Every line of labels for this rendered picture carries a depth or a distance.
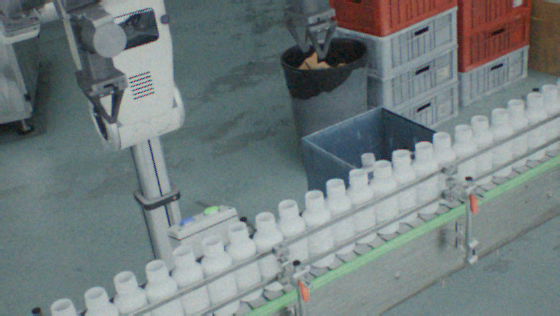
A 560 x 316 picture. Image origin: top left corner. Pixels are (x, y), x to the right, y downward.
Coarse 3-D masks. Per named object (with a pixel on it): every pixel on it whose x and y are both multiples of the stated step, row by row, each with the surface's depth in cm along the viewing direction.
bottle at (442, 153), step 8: (440, 136) 165; (448, 136) 163; (440, 144) 163; (448, 144) 163; (440, 152) 163; (448, 152) 164; (440, 160) 163; (448, 160) 163; (440, 176) 165; (440, 184) 166; (440, 192) 167; (440, 200) 168
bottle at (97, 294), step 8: (96, 288) 130; (88, 296) 129; (96, 296) 131; (104, 296) 128; (88, 304) 128; (96, 304) 127; (104, 304) 128; (112, 304) 131; (88, 312) 129; (96, 312) 128; (104, 312) 129; (112, 312) 129
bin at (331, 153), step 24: (360, 120) 229; (384, 120) 233; (408, 120) 222; (312, 144) 215; (336, 144) 227; (360, 144) 233; (384, 144) 238; (408, 144) 226; (432, 144) 206; (312, 168) 220; (336, 168) 208; (360, 168) 236
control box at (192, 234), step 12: (204, 216) 156; (216, 216) 154; (228, 216) 155; (168, 228) 156; (180, 228) 153; (192, 228) 152; (204, 228) 153; (216, 228) 154; (180, 240) 151; (192, 240) 152; (228, 240) 155
